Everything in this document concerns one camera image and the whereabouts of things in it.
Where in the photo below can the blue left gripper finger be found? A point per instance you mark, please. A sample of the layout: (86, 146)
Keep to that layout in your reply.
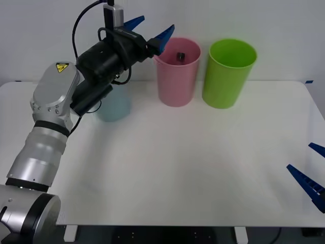
(162, 38)
(134, 23)

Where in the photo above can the white table leg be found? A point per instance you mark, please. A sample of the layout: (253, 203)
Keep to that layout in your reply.
(241, 235)
(70, 233)

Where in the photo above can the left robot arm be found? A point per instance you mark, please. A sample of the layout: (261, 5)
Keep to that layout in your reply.
(50, 101)

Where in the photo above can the green plastic bin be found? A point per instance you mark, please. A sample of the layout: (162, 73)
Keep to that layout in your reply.
(223, 86)

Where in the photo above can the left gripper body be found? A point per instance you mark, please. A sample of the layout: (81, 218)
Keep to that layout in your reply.
(132, 48)

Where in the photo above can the pink plastic bin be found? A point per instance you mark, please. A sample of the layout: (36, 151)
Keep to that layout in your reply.
(175, 86)

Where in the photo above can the pale blue plastic bin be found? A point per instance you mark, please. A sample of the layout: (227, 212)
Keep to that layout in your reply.
(116, 106)

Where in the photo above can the small clear bottle black cap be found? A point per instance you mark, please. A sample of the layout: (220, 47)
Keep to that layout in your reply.
(180, 56)

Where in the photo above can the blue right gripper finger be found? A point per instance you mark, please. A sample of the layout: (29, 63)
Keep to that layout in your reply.
(311, 188)
(319, 149)

